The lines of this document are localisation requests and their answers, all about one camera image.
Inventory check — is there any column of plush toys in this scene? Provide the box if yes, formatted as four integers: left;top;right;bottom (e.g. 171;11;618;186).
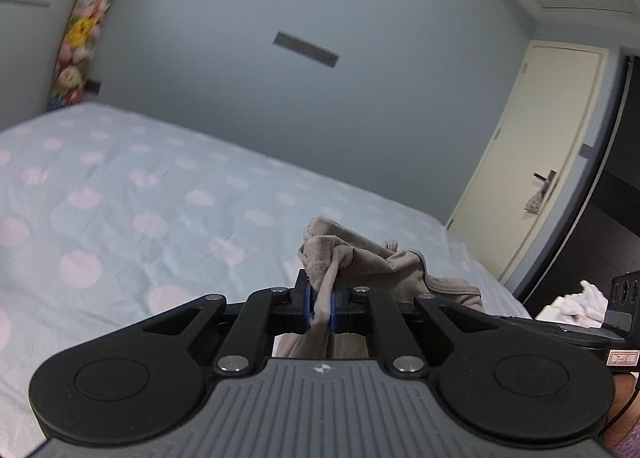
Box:
47;0;135;112

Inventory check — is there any patterned pouch on handle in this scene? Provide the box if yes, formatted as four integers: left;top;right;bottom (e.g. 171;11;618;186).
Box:
523;185;547;214

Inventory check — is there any person's right forearm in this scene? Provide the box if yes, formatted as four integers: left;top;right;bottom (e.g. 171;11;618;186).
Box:
602;372;640;458

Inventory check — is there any taupe shirt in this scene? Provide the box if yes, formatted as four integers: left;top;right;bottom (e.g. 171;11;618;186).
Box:
274;215;485;359

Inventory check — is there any white cloth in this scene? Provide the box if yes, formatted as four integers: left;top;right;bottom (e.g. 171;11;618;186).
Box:
542;279;612;329

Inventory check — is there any dark wall slot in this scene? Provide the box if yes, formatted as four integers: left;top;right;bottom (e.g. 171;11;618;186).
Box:
272;31;340;68

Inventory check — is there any black cable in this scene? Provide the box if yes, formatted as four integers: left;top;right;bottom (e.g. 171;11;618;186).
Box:
604;383;638;439

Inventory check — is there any polka dot bed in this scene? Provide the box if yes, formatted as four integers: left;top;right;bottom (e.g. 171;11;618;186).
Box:
0;101;533;458

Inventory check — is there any cream door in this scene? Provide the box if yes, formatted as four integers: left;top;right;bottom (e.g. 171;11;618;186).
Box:
445;41;609;284

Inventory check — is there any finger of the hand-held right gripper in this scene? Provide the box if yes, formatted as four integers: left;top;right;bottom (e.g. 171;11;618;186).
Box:
484;313;568;340

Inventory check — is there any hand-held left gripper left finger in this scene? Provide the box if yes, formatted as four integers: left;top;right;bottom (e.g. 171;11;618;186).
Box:
141;268;316;379

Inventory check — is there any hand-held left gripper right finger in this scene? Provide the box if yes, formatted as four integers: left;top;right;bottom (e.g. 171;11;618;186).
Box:
327;278;502;378

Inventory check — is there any ceiling air vent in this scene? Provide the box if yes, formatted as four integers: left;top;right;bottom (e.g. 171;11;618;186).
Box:
527;0;640;15

